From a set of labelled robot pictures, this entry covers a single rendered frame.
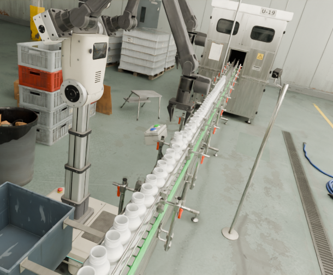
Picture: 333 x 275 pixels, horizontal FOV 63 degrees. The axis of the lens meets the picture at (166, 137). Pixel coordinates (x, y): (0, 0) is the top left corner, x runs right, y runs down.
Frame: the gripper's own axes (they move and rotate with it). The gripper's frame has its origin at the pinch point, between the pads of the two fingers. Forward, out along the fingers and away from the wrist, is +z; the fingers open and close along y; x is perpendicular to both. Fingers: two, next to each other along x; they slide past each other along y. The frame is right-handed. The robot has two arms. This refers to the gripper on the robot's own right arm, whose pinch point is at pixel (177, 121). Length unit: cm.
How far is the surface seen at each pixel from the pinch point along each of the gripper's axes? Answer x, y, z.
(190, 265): 46, 24, 125
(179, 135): -1.5, 2.1, 5.4
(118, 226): -60, 2, 10
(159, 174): -30.6, 3.2, 9.6
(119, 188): -34.6, -9.0, 17.9
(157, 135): 11.9, -11.2, 14.4
